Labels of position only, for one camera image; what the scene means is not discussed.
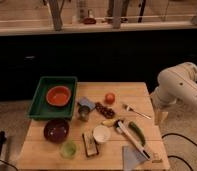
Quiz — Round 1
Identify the metal cup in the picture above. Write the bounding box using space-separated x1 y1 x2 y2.
78 106 90 121

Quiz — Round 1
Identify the orange bowl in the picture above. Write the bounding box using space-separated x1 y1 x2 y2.
46 86 71 107

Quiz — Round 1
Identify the green plastic tray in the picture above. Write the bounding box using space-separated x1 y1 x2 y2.
28 76 77 120

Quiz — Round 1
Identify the blue sponge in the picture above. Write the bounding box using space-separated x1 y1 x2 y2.
78 97 95 110

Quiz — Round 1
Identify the yellow banana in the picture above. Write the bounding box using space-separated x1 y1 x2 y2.
102 119 116 127

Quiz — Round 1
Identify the green plastic cup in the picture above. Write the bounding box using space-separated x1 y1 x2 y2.
60 140 77 158

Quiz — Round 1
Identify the red apple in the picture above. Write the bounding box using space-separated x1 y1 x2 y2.
105 93 115 104

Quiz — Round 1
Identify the grey cloth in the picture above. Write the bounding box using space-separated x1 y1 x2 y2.
122 146 146 171

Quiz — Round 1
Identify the bunch of dark grapes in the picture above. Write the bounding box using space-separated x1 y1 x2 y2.
95 102 115 119

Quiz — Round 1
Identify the brown rectangular block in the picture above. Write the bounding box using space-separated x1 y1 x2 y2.
82 131 99 157

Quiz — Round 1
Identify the green cucumber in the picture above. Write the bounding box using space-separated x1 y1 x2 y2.
128 122 146 146

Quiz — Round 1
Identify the white paper cup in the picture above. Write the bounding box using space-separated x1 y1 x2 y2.
93 125 111 144

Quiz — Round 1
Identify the silver fork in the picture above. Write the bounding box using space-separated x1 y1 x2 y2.
122 104 152 119

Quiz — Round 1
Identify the black cable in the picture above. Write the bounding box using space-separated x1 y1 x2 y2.
161 132 197 171

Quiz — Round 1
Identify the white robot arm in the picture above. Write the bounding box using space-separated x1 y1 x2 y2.
150 62 197 125

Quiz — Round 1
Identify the red object on shelf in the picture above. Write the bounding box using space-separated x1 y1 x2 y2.
83 10 96 24

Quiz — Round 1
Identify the white handled knife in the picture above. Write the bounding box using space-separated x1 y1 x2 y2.
115 120 150 160

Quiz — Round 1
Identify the dark red bowl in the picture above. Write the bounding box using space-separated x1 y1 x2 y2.
43 119 69 143

